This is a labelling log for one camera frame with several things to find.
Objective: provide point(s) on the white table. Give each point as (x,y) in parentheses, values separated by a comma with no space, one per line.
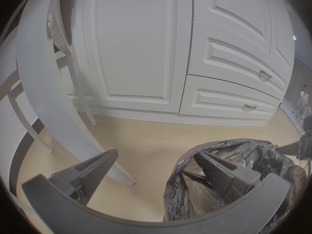
(39,69)

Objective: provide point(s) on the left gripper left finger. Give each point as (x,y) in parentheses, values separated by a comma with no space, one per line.
(93,173)

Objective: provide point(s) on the white wardrobe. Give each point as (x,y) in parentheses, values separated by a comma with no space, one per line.
(136,45)

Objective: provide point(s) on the person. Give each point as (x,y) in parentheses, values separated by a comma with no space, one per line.
(304,97)

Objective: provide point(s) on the black plastic bag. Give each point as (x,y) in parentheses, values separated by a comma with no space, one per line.
(175,199)

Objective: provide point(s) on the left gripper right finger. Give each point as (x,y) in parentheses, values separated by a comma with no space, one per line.
(219,177)

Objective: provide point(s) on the white chair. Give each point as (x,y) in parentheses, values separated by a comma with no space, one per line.
(69,11)

